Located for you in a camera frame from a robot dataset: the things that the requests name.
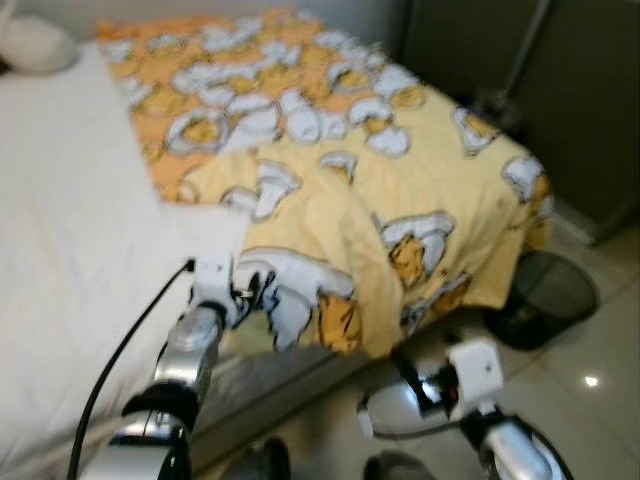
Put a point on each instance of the dark grey wardrobe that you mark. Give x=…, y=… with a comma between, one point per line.
x=580, y=110

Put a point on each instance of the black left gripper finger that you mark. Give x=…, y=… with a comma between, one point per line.
x=270, y=290
x=258, y=282

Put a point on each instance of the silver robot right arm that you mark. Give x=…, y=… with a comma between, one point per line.
x=515, y=450

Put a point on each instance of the dark grey robot left leg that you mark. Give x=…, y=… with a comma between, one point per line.
x=262, y=462

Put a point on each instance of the black stand with silver pole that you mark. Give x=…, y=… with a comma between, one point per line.
x=500, y=112

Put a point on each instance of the white bed mattress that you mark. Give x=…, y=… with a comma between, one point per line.
x=70, y=200

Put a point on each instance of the black mesh wastebasket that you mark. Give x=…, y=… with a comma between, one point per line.
x=545, y=300

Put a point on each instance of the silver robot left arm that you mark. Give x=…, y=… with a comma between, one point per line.
x=185, y=350

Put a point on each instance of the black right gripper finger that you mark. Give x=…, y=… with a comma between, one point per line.
x=400, y=365
x=415, y=395

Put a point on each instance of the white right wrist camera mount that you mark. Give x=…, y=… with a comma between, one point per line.
x=475, y=370

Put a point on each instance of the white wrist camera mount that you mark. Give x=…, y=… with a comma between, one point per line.
x=475, y=370
x=213, y=280

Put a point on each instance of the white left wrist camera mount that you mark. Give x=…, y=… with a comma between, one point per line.
x=213, y=280

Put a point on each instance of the yellow cartoon egg duvet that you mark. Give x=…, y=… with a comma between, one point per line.
x=330, y=190

